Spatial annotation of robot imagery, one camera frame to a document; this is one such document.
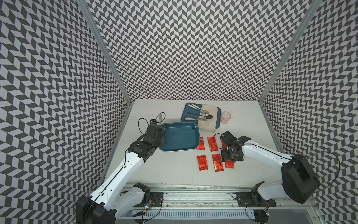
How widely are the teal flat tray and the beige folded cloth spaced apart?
0.05ft

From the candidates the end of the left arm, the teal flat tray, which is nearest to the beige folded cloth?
the teal flat tray

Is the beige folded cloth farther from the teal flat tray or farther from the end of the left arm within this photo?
the end of the left arm

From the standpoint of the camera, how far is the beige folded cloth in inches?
40.7

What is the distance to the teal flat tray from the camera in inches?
42.0
